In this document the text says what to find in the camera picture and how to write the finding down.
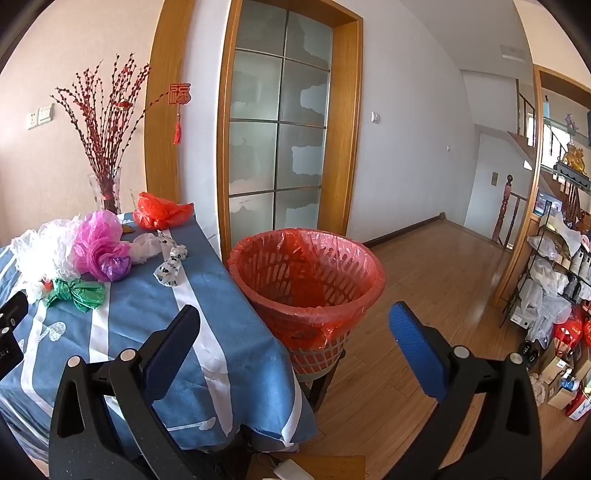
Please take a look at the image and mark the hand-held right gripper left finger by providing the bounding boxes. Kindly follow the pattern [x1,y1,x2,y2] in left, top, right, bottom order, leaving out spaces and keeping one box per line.
[48,305,208,480]

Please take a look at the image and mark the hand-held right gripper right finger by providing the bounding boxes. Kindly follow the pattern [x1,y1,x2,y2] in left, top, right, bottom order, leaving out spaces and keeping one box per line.
[383,302,543,480]

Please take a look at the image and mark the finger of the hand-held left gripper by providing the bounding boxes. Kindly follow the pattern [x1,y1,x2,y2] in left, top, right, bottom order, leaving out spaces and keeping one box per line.
[0,291,29,381]

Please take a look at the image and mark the clear plastic bag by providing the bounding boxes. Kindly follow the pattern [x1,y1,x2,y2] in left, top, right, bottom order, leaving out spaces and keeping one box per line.
[8,230,52,303]

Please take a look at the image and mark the green plastic bag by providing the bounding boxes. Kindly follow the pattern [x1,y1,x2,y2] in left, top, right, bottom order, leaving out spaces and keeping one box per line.
[45,278,107,315]

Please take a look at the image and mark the white black-printed plastic bag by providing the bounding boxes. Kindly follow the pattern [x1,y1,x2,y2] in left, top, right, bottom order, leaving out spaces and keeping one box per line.
[153,229,189,288]

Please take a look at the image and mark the red plastic mesh basket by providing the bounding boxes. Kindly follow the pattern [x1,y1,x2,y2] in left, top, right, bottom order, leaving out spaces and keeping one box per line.
[228,228,386,376]

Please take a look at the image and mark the pink plastic bag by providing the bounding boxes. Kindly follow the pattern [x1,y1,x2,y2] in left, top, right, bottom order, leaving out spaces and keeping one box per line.
[73,210,133,282]

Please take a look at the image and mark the blue striped tablecloth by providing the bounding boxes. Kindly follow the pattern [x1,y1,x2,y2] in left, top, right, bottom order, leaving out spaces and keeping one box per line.
[0,203,319,455]

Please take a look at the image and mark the small white plastic bag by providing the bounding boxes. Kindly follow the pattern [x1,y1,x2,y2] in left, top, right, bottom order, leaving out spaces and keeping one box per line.
[130,233,163,265]

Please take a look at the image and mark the dark wooden stool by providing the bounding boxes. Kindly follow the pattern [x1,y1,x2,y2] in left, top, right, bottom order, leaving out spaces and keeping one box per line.
[295,349,347,412]

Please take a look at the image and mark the large red plastic bag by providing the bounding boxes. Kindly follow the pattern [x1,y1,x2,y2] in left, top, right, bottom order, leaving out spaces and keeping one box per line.
[133,191,195,232]

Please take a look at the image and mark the black metal storage rack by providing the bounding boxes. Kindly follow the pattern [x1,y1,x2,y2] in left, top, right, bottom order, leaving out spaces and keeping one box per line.
[501,222,591,356]

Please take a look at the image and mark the brown board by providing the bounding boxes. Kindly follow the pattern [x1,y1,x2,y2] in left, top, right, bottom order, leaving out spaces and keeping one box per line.
[246,454,366,480]

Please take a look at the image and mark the clear glass vase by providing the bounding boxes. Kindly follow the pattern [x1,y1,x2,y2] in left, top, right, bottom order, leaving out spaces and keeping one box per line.
[88,168,122,216]

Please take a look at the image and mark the red gift bag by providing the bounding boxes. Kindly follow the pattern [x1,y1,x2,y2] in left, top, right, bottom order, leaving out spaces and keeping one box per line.
[553,318,591,358]

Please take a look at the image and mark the red berry branches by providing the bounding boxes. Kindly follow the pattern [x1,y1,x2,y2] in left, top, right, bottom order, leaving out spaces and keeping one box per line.
[51,53,151,199]

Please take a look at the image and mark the frosted glass door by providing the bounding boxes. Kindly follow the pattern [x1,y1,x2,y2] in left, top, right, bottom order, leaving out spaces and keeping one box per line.
[228,0,334,254]

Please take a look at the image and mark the golden figurine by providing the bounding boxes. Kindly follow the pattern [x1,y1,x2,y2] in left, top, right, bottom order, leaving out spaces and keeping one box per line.
[560,142,591,177]

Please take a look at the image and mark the red tasselled hanging ornament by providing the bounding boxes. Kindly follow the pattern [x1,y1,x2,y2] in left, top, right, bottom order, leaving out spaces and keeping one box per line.
[168,82,193,145]

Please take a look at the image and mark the wooden partition frame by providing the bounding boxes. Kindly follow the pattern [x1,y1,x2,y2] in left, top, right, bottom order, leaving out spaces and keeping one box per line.
[493,64,591,308]

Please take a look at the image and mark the wooden stair newel post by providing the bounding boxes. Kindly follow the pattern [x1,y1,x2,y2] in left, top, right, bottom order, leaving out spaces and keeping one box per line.
[491,174,528,251]

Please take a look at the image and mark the wooden door frame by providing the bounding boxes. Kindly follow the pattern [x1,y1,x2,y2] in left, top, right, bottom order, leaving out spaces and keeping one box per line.
[216,0,364,261]

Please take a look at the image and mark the wooden doorway frame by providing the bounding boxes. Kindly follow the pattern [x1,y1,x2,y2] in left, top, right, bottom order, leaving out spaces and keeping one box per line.
[143,0,195,204]

